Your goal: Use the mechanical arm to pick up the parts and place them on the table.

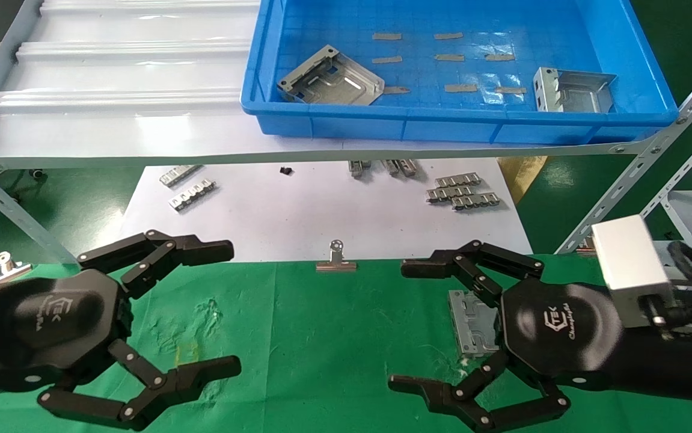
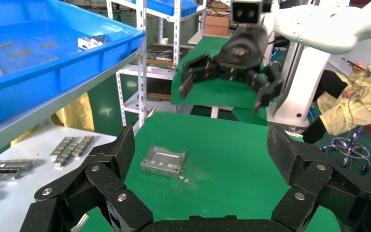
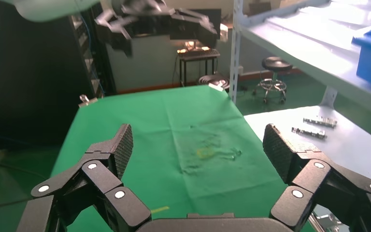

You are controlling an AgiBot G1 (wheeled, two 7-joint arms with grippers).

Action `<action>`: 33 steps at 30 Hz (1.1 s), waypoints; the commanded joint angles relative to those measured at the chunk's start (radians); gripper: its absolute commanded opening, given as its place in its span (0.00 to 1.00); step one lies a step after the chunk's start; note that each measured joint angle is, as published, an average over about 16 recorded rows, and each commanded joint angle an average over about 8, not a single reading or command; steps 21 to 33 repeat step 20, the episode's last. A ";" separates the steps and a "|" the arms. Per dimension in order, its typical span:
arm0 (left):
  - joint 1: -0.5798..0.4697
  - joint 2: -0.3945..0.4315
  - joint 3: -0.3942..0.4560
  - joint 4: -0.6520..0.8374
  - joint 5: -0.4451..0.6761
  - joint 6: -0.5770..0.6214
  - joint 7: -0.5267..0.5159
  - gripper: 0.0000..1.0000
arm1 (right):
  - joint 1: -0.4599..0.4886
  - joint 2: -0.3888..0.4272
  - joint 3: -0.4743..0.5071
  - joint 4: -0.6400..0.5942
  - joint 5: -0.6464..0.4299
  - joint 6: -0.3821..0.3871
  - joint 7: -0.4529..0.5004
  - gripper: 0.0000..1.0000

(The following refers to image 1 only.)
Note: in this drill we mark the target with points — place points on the green table mat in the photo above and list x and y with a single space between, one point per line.
352 337

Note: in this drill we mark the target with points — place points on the grey tape strip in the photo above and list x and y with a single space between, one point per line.
499 58
397 90
510 90
386 36
460 88
387 59

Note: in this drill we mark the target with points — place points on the blue plastic bin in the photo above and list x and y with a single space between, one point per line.
562 24

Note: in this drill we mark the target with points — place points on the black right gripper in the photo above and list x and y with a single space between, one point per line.
562 331

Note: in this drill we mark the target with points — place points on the clear plastic film patch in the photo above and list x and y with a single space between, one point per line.
492 78

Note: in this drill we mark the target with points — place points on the white paper sheet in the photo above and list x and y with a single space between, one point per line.
291 210

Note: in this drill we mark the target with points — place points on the small black caster wheel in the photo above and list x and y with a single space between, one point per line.
37 174

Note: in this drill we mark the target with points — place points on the grey slotted metal shelf frame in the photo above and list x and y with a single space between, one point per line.
141 162

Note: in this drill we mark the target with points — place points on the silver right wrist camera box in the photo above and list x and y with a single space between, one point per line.
628 264

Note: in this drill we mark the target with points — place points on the white corrugated shelf board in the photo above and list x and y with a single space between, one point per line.
111 72

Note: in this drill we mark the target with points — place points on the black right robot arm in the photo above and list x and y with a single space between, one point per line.
670 361

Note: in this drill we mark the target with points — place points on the bent sheet metal bracket part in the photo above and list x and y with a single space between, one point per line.
472 325
338 85
580 96

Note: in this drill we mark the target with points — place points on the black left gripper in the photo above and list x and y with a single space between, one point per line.
51 325

